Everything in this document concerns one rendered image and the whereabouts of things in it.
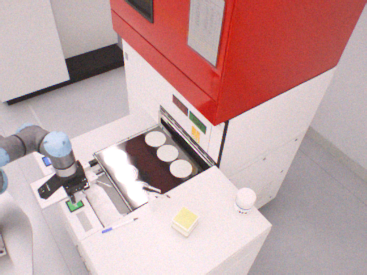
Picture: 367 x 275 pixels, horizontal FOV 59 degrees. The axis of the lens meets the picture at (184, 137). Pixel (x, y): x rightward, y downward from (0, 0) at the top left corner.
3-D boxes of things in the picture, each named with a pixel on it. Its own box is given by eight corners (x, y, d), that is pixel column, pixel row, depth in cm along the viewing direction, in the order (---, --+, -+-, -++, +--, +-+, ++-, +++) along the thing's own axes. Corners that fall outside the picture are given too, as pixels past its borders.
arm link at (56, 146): (53, 124, 104) (74, 135, 101) (61, 147, 112) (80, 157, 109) (35, 141, 99) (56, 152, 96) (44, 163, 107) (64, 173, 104)
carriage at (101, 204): (88, 167, 152) (86, 163, 150) (126, 226, 133) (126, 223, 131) (71, 174, 149) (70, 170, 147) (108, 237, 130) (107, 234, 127)
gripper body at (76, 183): (90, 189, 120) (85, 169, 111) (68, 201, 116) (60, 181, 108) (82, 175, 124) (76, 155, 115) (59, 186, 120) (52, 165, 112)
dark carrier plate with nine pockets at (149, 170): (159, 126, 166) (159, 126, 166) (200, 172, 148) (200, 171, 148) (96, 155, 152) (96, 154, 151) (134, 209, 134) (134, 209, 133)
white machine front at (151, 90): (130, 88, 197) (124, 26, 168) (215, 181, 154) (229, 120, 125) (126, 89, 196) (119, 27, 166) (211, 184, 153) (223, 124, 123)
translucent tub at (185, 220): (182, 214, 125) (183, 205, 120) (198, 225, 123) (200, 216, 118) (170, 228, 121) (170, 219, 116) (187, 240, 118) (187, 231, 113)
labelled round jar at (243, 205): (242, 197, 132) (247, 184, 125) (254, 210, 128) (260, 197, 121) (229, 206, 129) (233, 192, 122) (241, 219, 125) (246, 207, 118)
